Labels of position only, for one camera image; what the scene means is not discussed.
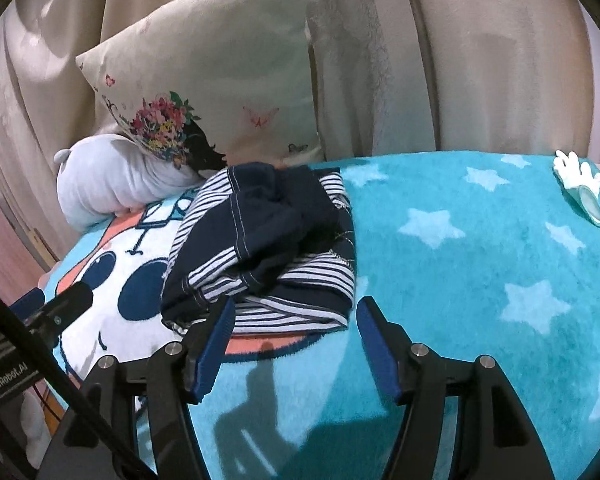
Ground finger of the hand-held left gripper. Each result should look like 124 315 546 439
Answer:
12 281 95 333

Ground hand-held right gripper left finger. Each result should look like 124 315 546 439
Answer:
35 296 236 480

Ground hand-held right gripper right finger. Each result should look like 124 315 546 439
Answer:
356 296 556 480

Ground navy white striped pants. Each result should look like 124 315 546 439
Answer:
161 161 357 335

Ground pale grey plush cushion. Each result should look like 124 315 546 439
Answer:
55 132 206 233

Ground teal star printed blanket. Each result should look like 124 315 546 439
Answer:
40 150 600 480

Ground white glove-shaped hand mirror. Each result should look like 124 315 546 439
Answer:
552 150 600 228

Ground cream floral butterfly pillow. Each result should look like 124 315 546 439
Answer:
75 0 326 181

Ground cream patterned curtain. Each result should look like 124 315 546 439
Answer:
0 0 593 271

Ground black cable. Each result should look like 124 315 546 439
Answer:
0 280 157 480

